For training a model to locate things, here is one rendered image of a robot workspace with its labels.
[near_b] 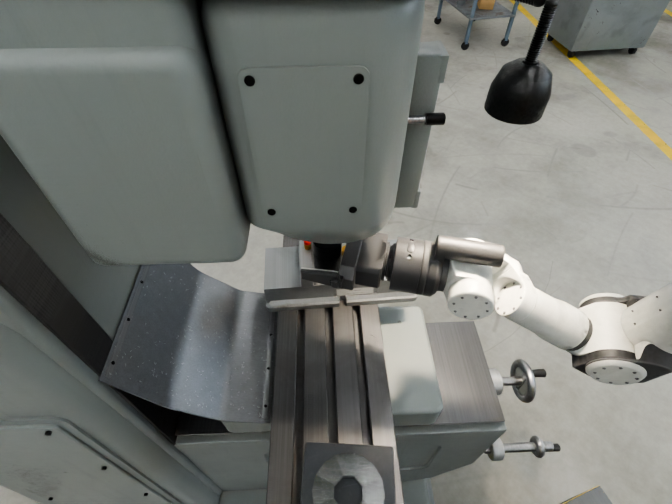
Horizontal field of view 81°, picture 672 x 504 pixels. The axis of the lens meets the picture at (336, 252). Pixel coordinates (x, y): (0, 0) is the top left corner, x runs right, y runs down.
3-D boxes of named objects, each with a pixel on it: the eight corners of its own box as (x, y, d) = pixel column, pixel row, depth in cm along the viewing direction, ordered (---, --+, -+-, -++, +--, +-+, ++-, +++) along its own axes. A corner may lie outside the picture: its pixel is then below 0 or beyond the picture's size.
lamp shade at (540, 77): (553, 111, 50) (575, 62, 46) (521, 131, 47) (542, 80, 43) (505, 90, 54) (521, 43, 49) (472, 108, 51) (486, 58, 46)
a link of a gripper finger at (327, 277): (301, 264, 61) (340, 271, 60) (302, 277, 63) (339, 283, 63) (298, 272, 60) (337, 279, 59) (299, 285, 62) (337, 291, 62)
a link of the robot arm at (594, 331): (505, 287, 69) (587, 332, 73) (503, 340, 63) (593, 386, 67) (556, 261, 61) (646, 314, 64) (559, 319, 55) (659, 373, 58)
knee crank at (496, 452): (552, 437, 114) (561, 430, 109) (561, 460, 110) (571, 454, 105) (478, 440, 113) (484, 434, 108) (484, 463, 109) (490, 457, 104)
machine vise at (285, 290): (405, 252, 101) (411, 222, 92) (418, 301, 91) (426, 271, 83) (268, 261, 99) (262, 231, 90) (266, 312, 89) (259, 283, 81)
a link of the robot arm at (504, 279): (441, 252, 67) (503, 286, 70) (439, 292, 61) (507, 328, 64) (466, 229, 62) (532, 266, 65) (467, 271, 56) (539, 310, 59)
